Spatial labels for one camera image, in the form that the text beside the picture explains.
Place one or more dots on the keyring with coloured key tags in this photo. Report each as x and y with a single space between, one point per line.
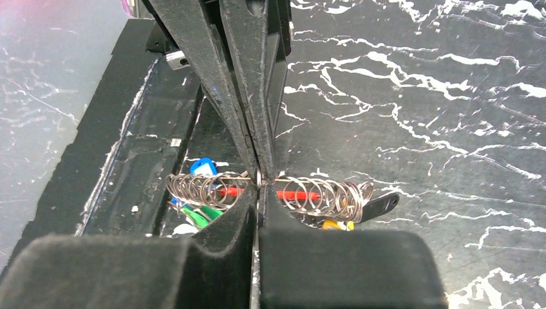
203 195

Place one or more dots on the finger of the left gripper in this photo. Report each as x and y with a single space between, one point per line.
189 25
245 24

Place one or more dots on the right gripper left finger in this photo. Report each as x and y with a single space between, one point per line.
210 269

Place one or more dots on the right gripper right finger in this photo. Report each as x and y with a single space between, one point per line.
303 267

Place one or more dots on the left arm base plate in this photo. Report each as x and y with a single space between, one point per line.
160 43

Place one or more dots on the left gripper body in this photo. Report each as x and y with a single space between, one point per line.
278 47

